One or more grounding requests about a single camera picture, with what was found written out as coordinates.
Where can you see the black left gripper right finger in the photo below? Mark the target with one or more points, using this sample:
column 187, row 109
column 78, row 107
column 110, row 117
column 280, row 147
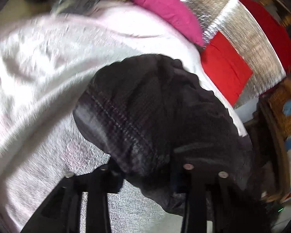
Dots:
column 210, row 188

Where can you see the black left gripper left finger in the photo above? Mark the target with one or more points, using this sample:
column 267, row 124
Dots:
column 61, row 209

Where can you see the black garment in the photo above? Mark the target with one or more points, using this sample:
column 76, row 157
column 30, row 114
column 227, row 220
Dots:
column 141, row 109

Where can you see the wicker wooden shelf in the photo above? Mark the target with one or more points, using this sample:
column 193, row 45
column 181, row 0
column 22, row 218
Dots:
column 268, row 130

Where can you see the red cushion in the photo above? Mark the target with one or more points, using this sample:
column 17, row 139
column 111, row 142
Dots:
column 225, row 67

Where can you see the white bed blanket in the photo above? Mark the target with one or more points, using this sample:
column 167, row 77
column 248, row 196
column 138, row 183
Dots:
column 45, row 64

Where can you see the red fabric hanging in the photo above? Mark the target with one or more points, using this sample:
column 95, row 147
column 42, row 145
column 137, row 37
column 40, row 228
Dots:
column 275, row 32

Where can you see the silver foil insulation sheet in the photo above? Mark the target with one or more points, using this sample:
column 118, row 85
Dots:
column 237, row 24

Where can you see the pink pillow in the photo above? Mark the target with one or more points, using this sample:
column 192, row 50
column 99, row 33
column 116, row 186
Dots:
column 177, row 14

